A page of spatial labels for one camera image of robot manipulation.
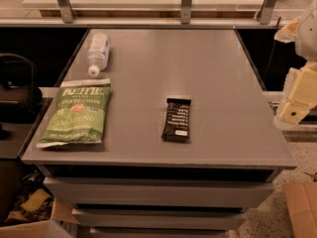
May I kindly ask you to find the cardboard box left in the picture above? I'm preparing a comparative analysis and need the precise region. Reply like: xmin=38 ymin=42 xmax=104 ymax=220
xmin=0 ymin=198 xmax=79 ymax=238

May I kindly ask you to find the clear plastic water bottle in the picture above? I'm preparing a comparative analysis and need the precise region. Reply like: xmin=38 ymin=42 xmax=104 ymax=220
xmin=87 ymin=33 xmax=110 ymax=76

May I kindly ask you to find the black snack bar wrapper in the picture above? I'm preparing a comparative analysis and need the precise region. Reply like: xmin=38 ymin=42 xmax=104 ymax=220
xmin=161 ymin=98 xmax=191 ymax=142

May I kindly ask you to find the yellow cloth on floor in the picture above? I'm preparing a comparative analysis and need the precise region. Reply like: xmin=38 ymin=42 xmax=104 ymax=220
xmin=4 ymin=188 xmax=53 ymax=226

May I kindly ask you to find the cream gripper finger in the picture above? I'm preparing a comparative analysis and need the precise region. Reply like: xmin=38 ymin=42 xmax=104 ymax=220
xmin=274 ymin=17 xmax=299 ymax=44
xmin=275 ymin=62 xmax=317 ymax=125

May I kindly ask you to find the cardboard box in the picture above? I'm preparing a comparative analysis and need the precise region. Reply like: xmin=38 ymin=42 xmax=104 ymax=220
xmin=0 ymin=198 xmax=79 ymax=238
xmin=283 ymin=182 xmax=317 ymax=238

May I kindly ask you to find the green jalapeno chip bag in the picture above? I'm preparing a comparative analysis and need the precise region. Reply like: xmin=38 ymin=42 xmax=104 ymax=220
xmin=37 ymin=78 xmax=111 ymax=149

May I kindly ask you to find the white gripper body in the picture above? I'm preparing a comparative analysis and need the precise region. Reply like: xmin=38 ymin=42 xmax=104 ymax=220
xmin=295 ymin=0 xmax=317 ymax=61

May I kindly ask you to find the grey drawer cabinet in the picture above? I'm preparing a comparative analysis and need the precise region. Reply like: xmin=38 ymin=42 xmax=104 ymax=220
xmin=23 ymin=30 xmax=297 ymax=238

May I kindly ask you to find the black chair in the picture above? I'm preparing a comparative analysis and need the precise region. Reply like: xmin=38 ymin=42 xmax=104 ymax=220
xmin=0 ymin=53 xmax=43 ymax=139

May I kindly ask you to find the cardboard box right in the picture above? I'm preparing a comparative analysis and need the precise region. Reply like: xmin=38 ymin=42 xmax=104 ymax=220
xmin=283 ymin=182 xmax=317 ymax=238

